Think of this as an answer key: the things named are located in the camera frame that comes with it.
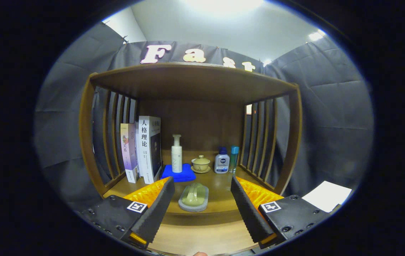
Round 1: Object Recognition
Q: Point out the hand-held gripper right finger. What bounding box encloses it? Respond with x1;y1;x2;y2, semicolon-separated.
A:
230;176;340;250

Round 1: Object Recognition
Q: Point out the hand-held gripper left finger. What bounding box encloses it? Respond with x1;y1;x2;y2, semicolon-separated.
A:
76;177;175;249

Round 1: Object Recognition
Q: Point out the green handled scrubbing brush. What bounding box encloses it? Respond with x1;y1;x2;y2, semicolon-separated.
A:
178;182;209;213

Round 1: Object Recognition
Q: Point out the wooden cabinet drawer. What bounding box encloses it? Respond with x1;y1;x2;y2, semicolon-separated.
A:
147;210;261;256

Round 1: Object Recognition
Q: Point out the wooden cabinet countertop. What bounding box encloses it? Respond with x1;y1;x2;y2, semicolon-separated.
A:
103;149;278;216

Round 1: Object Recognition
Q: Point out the brown wooden cabinet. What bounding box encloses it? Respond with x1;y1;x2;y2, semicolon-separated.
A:
79;62;303;256

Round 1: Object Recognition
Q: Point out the folded blue cloth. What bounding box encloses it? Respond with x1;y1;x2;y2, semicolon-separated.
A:
161;163;196;183

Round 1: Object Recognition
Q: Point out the white pump bottle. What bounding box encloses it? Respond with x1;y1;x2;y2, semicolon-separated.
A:
172;134;183;173

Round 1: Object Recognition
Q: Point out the slim teal bottle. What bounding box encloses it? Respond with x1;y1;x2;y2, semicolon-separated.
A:
229;146;240;173

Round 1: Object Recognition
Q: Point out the white bottle with blue cap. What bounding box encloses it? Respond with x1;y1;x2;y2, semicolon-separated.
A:
214;147;230;174

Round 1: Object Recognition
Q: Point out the thick white and black book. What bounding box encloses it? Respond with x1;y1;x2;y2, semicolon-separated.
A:
138;116;163;185

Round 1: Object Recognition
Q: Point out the yellow lidded tea cup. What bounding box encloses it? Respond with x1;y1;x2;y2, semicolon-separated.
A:
192;155;211;172

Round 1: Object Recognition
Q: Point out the thin white book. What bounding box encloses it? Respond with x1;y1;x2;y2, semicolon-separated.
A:
135;121;143;176

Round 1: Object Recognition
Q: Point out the lavender paperback book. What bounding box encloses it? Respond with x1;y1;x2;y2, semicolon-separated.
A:
120;123;141;184

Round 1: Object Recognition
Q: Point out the white board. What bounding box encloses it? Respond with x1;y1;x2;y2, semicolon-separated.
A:
302;181;352;213

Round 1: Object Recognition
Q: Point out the black backdrop cloth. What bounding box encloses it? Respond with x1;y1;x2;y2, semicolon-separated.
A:
33;21;374;214

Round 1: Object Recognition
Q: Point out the small ceiling light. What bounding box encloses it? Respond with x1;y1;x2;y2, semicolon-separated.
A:
308;30;326;42

